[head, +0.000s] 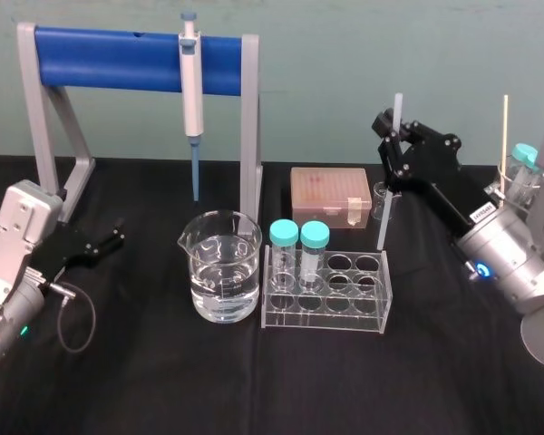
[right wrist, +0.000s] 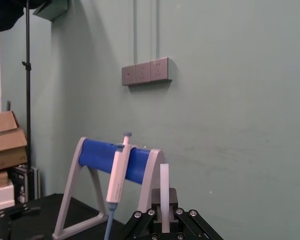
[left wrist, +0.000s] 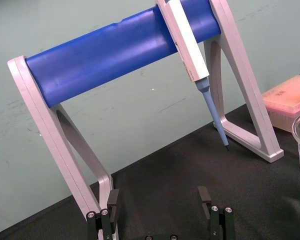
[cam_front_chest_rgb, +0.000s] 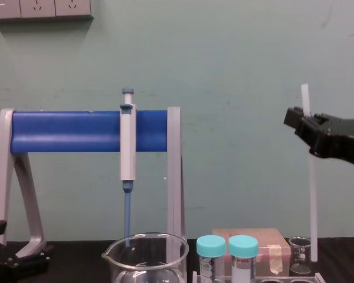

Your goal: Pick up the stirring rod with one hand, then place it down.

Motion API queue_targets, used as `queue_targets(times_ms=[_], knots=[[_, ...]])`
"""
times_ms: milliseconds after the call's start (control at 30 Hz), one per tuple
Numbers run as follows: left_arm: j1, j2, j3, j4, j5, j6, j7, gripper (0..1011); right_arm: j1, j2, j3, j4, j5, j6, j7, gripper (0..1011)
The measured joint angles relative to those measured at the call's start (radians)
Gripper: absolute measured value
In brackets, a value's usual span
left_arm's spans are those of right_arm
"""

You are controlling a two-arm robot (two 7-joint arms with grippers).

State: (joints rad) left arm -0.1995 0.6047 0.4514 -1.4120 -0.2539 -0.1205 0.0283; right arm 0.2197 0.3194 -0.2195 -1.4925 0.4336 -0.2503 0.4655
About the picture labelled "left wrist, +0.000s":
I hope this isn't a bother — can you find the black table cloth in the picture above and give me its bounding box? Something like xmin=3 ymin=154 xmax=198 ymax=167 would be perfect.
xmin=0 ymin=102 xmax=300 ymax=240

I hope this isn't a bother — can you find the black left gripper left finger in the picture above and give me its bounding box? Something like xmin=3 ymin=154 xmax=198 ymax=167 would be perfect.
xmin=86 ymin=188 xmax=121 ymax=240

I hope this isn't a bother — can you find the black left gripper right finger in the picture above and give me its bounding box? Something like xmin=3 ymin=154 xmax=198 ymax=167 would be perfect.
xmin=197 ymin=186 xmax=236 ymax=240

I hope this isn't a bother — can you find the white and blue pipette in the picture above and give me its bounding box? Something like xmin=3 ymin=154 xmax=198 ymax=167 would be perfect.
xmin=162 ymin=0 xmax=230 ymax=152

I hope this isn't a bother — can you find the pink pipette tip box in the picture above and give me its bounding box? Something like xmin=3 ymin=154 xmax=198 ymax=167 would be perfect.
xmin=261 ymin=75 xmax=300 ymax=134

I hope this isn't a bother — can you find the grey and blue pipette stand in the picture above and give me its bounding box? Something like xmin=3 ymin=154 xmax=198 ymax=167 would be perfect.
xmin=6 ymin=0 xmax=285 ymax=240

